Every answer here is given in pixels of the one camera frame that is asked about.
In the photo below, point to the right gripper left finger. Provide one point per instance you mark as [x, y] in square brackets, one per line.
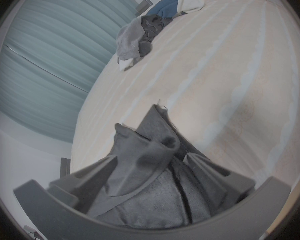
[90, 184]

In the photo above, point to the black T-shirt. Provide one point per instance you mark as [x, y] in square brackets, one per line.
[140, 184]

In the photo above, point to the pile of clothes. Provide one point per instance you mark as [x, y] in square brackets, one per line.
[130, 39]

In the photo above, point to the blue-green curtain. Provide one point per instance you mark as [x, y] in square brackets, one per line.
[65, 34]
[40, 104]

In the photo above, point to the bed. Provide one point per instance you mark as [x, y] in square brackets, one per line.
[215, 71]

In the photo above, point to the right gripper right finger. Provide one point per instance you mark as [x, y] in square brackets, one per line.
[222, 179]

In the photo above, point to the grey bedside table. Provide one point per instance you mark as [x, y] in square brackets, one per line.
[142, 7]

